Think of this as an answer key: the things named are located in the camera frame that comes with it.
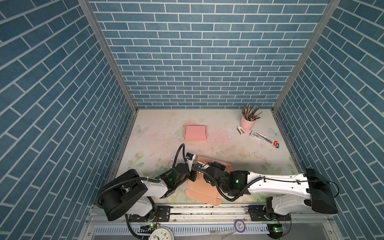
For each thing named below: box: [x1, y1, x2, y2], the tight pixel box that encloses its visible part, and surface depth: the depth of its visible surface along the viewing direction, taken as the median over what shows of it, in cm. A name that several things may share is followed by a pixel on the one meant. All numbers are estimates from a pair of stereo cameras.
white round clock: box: [148, 226, 175, 240], surface depth 66 cm
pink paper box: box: [184, 125, 208, 141], surface depth 104 cm
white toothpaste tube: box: [249, 130, 280, 149], surface depth 104 cm
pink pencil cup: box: [240, 116, 257, 132], surface depth 108 cm
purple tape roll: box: [234, 219, 246, 233], surface depth 72 cm
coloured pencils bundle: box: [241, 104, 263, 122], surface depth 104 cm
